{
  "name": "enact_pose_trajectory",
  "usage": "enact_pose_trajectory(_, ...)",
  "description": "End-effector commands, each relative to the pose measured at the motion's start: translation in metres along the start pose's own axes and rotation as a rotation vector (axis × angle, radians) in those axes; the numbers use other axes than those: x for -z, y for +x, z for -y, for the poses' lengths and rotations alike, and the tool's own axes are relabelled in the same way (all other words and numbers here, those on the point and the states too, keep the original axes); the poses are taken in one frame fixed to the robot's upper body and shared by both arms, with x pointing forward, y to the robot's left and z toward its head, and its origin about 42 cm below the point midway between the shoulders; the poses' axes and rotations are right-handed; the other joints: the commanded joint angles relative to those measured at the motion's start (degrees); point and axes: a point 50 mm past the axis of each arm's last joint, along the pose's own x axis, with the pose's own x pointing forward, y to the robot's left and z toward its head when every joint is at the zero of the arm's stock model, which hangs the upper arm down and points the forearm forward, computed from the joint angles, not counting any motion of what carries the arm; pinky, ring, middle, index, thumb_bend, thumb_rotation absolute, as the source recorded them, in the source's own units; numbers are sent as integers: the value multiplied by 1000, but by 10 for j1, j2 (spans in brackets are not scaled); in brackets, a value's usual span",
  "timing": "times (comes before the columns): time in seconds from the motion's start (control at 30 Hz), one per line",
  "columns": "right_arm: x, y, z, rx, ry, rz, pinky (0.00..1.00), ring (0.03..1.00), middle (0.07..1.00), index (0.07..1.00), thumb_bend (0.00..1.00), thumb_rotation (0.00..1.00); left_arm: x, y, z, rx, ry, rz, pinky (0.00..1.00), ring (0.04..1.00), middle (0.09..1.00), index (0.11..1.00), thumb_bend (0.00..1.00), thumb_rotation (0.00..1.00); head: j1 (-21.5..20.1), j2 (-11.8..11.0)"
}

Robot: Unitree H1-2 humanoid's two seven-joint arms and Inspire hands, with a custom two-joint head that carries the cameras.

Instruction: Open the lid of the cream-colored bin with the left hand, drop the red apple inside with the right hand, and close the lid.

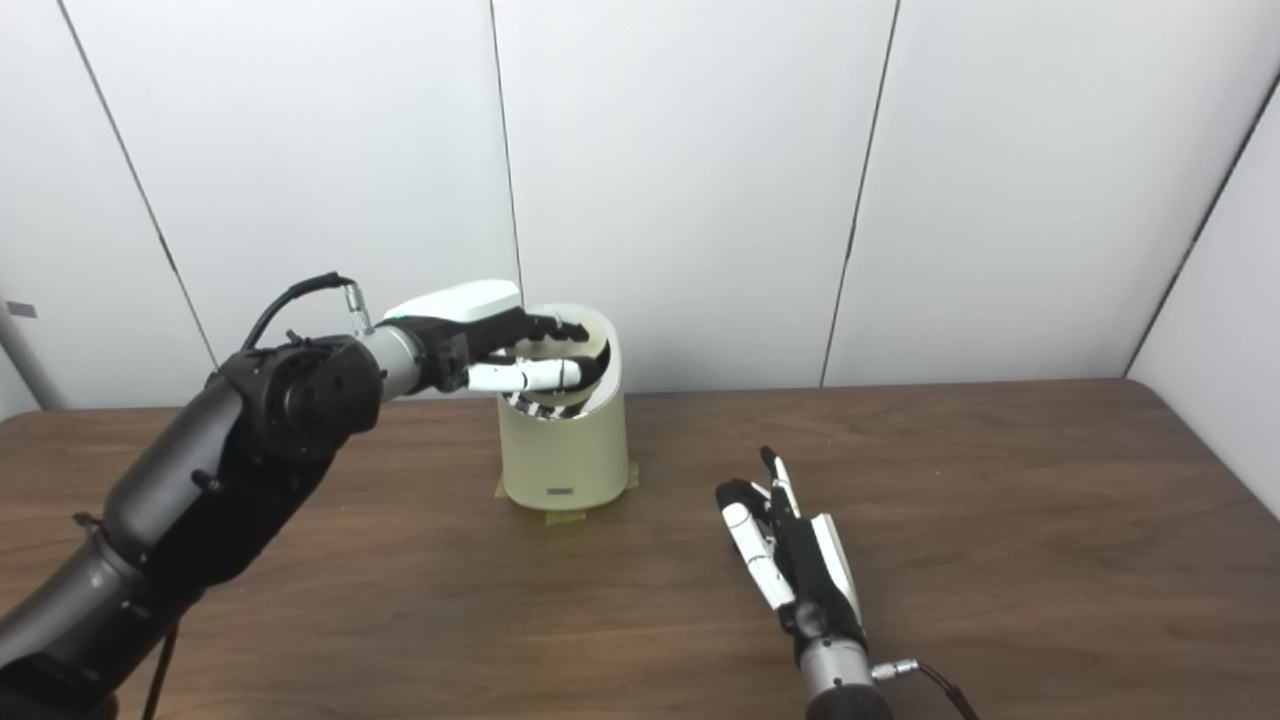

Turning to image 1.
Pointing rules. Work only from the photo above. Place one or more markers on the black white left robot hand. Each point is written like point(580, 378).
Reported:
point(465, 320)

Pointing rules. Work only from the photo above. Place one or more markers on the cream-colored bin body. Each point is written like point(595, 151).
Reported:
point(565, 455)

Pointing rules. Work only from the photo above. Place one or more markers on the cream round bin lid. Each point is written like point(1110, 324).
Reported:
point(598, 345)

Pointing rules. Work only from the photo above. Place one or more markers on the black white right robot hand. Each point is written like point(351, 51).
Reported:
point(810, 570)

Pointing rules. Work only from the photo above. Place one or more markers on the grey wall tape patch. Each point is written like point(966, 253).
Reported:
point(21, 309)

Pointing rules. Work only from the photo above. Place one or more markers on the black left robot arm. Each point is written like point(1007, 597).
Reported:
point(200, 480)

